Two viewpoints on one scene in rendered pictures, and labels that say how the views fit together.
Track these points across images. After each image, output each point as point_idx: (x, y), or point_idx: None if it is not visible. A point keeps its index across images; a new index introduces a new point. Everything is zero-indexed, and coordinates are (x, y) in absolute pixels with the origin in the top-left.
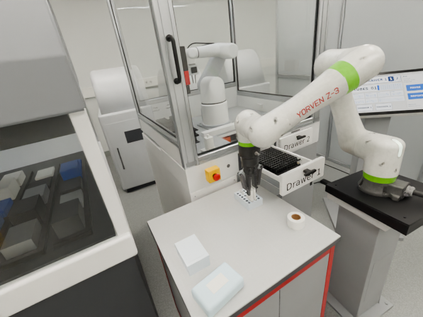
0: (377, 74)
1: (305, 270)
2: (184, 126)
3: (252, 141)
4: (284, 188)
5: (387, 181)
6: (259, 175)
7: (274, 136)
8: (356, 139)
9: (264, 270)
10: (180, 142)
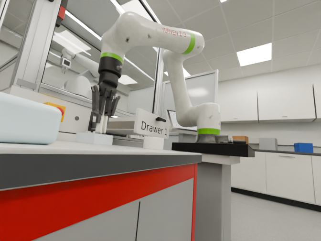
0: (201, 49)
1: (175, 183)
2: (38, 38)
3: (122, 21)
4: (139, 123)
5: (216, 132)
6: (114, 104)
7: (143, 24)
8: (190, 108)
9: (114, 148)
10: (23, 49)
